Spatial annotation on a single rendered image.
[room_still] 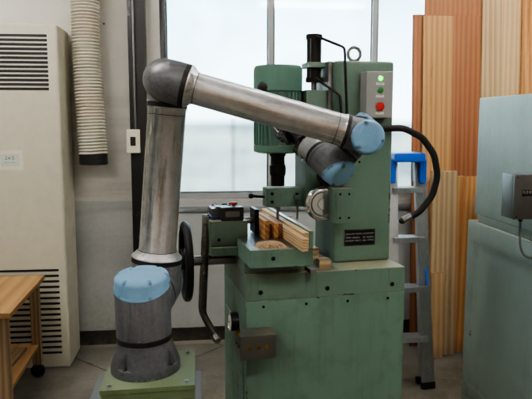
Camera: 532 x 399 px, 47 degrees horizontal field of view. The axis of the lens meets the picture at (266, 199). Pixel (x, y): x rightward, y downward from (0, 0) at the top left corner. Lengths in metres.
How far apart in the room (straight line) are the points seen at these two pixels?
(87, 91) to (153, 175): 1.69
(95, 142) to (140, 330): 1.89
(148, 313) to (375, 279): 0.88
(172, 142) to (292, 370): 0.91
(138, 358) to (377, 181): 1.07
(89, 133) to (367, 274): 1.83
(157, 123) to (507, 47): 2.59
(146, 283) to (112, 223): 2.01
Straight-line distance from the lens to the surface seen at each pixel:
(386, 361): 2.31
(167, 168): 1.78
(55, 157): 3.35
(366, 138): 1.62
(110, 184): 3.61
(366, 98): 2.17
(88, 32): 3.46
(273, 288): 2.08
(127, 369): 1.73
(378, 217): 2.28
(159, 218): 1.80
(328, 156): 1.77
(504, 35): 3.93
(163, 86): 1.64
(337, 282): 2.15
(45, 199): 3.38
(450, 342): 3.71
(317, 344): 2.19
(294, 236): 2.02
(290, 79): 2.17
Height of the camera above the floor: 1.30
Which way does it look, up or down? 7 degrees down
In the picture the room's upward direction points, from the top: straight up
